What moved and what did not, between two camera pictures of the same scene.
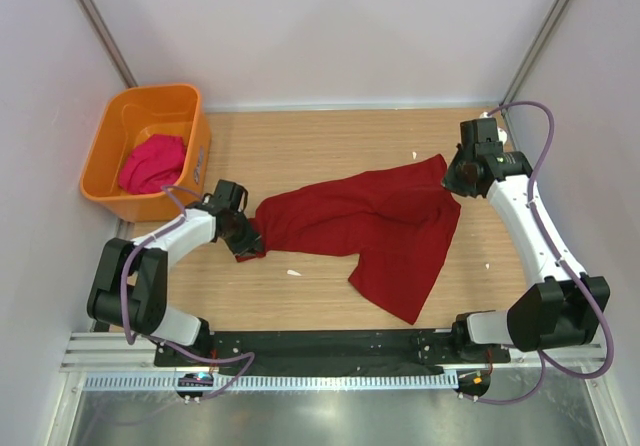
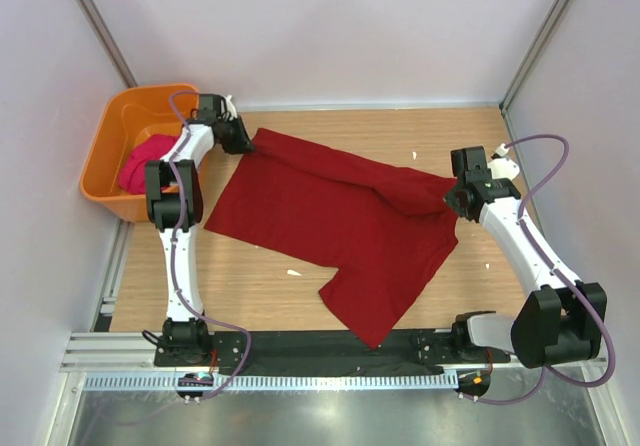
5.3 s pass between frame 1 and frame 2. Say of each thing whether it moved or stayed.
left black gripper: moved
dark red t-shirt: moved
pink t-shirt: stayed
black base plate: stayed
